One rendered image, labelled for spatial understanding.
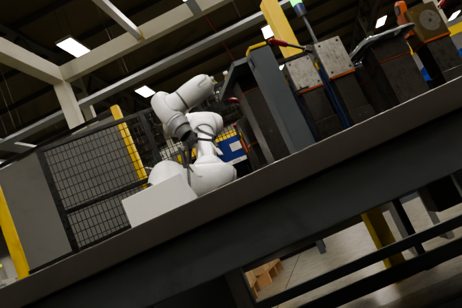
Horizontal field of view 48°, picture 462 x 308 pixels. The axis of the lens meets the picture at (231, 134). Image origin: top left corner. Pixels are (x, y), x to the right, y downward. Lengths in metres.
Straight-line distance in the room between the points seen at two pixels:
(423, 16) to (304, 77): 0.44
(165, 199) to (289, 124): 0.72
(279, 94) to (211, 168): 0.74
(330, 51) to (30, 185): 3.42
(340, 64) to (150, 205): 0.98
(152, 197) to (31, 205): 2.57
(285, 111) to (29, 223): 3.31
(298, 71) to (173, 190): 0.70
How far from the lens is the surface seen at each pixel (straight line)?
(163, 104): 2.31
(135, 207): 2.18
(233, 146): 2.98
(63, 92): 6.88
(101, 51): 6.80
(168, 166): 2.33
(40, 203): 4.59
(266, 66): 1.68
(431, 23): 1.83
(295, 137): 1.63
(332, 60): 1.64
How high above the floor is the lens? 0.62
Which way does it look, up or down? 11 degrees up
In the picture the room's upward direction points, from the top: 24 degrees counter-clockwise
